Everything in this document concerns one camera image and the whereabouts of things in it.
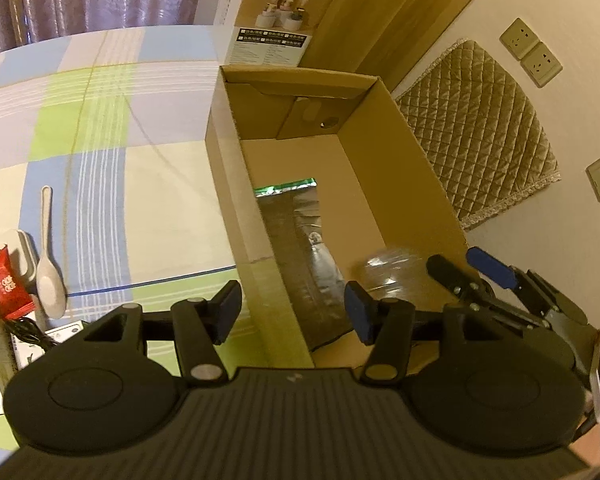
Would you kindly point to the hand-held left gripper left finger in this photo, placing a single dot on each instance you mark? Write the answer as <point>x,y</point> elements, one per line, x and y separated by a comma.
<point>228,310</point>

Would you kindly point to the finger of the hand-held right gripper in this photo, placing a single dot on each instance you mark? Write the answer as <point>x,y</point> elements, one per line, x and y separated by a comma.
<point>442,267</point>
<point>490,265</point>

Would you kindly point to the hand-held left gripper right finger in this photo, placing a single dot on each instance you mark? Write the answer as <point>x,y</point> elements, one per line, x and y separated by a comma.
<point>357,310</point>

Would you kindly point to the clear plastic bottle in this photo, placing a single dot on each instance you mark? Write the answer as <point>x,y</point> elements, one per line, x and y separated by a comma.
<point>390,270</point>

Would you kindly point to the brown cardboard box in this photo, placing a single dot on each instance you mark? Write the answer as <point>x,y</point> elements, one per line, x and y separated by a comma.
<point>380,185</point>

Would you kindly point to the foil packet with green edge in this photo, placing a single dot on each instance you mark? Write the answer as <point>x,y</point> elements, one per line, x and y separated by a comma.
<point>290,240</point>

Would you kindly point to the beige quilted cover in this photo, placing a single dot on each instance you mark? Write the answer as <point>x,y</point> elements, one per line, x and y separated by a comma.
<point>480,125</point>

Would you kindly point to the plaid tablecloth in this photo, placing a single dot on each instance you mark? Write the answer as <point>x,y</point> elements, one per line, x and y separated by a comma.
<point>130,170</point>

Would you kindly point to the small white printed carton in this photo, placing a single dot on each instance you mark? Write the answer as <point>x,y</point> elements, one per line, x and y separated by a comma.
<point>55,340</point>

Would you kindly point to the beige plastic spoon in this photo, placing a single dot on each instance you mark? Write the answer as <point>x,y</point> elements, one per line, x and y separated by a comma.
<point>50,280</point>

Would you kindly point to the white rectangular case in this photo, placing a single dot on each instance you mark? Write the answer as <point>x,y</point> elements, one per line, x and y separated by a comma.
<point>25,250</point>

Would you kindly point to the red snack packet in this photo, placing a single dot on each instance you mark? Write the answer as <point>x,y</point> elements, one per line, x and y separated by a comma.
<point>5,285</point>

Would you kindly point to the white printed product box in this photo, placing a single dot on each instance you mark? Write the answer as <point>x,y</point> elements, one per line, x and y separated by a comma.
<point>265,35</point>

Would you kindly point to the beige wall socket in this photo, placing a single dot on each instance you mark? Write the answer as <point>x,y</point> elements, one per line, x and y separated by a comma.
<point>541,65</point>
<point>517,39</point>

